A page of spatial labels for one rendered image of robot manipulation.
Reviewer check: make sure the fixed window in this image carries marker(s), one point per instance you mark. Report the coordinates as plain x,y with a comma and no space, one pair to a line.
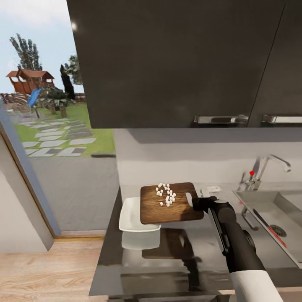
69,168

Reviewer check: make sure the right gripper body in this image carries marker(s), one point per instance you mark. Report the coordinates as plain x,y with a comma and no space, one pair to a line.
199,203

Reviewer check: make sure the bowl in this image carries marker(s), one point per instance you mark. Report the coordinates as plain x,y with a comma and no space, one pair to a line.
130,217

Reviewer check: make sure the cutting board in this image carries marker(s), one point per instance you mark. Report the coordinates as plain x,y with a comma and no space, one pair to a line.
152,211

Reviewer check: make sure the drop in sink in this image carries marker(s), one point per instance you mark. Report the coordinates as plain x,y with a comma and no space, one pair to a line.
281,210

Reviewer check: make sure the parer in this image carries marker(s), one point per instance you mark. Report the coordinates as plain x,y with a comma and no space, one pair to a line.
271,229

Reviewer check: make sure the cabinet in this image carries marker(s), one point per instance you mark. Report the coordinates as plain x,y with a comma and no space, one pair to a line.
190,63

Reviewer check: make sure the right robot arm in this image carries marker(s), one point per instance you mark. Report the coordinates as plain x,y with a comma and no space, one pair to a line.
249,277

